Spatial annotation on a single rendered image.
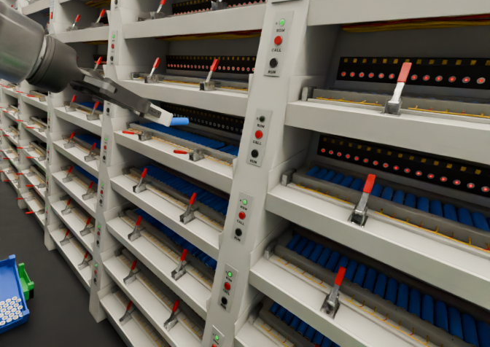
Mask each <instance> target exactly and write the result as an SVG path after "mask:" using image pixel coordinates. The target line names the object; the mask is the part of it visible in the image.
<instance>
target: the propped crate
mask: <svg viewBox="0 0 490 347"><path fill-rule="evenodd" d="M14 296H17V298H18V299H19V298H20V299H21V303H20V305H22V306H23V309H22V315H23V318H21V319H18V320H17V321H14V322H12V323H10V324H7V325H5V326H3V327H0V334H1V333H3V332H6V331H7V330H10V329H12V328H14V327H16V326H18V325H20V324H23V323H25V322H27V321H28V316H29V310H28V309H27V305H26V300H25V297H24V294H23V289H22V286H21V282H20V277H19V274H18V269H17V265H16V262H15V255H14V254H13V255H10V256H9V258H8V259H7V260H2V261H0V302H1V301H4V302H5V301H6V300H7V299H12V298H13V297H14Z"/></svg>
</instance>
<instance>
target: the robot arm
mask: <svg viewBox="0 0 490 347"><path fill-rule="evenodd" d="M0 78H1V79H4V80H6V81H8V82H12V83H16V84H18V83H21V82H22V81H23V80H24V79H25V80H26V81H27V82H28V84H30V85H34V86H36V87H39V88H41V89H44V90H47V91H49V92H51V93H60V92H61V91H63V90H64V89H65V88H66V87H67V84H68V83H70V86H71V87H72V89H73V90H76V91H77V92H80V93H85V94H88V95H91V96H92V97H95V98H99V99H100V98H101V99H103V100H105V101H108V102H110V103H113V104H115V105H118V106H120V107H122V108H123V109H129V111H133V112H135V114H138V115H139V117H142V118H144V117H145V118H147V119H148V120H151V121H153V122H156V123H158V124H160V125H165V126H167V127H169V125H170V123H171V120H172V117H173V115H172V114H171V113H169V112H167V111H165V110H163V109H161V108H160V107H158V106H156V105H154V104H152V103H151V102H150V101H148V100H146V99H144V98H142V97H141V96H139V95H136V94H135V93H133V92H131V91H130V90H128V89H126V88H124V87H122V86H121V85H119V84H117V83H116V82H114V81H113V80H111V79H110V78H108V77H103V76H101V75H100V74H99V73H98V72H96V71H94V70H92V69H89V68H87V69H84V68H82V67H81V68H78V66H77V53H76V51H75V50H74V49H73V48H72V47H70V46H68V45H67V44H64V43H63V42H61V41H59V40H57V39H56V38H54V37H52V36H51V35H44V29H43V27H42V24H40V23H37V22H35V21H34V20H32V19H30V18H29V17H26V16H25V15H24V14H21V13H20V12H18V11H17V10H16V9H13V8H12V7H10V6H9V5H7V4H5V3H4V2H2V1H0ZM134 110H135V111H134Z"/></svg>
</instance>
